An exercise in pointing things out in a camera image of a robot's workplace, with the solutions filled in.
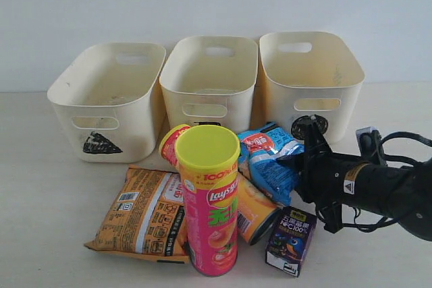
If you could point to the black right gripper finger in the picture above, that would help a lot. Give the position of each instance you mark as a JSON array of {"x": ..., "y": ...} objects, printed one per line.
[
  {"x": 314, "y": 141},
  {"x": 294, "y": 162}
]

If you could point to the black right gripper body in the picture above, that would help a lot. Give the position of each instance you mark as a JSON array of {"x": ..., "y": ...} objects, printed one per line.
[{"x": 321, "y": 182}]

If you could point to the blue snack packet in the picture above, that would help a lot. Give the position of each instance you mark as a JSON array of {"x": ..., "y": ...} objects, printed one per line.
[{"x": 259, "y": 151}]

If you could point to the yellow Lays chip can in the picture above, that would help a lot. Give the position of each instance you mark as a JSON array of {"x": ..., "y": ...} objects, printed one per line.
[{"x": 256, "y": 212}]

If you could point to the purple juice carton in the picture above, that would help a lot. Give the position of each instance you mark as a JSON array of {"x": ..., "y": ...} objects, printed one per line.
[{"x": 290, "y": 239}]

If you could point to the pink Lays chip can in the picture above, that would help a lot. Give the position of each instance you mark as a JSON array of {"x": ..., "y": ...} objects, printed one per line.
[{"x": 208, "y": 164}]

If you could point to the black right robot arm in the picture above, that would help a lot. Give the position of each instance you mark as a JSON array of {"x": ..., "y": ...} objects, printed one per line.
[{"x": 367, "y": 192}]

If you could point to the cream bin with circle mark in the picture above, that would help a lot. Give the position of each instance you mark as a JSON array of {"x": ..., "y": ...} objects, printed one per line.
[{"x": 309, "y": 73}]

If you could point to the cream bin with square mark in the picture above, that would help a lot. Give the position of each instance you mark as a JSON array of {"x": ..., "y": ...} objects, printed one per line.
[{"x": 211, "y": 80}]

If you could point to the orange noodle packet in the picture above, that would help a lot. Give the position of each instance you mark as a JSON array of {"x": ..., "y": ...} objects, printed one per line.
[{"x": 146, "y": 220}]

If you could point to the cream bin with triangle mark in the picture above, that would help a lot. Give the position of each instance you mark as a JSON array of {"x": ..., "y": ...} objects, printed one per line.
[{"x": 109, "y": 101}]

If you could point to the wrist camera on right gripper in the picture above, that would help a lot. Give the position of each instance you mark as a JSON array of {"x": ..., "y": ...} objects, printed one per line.
[{"x": 368, "y": 139}]

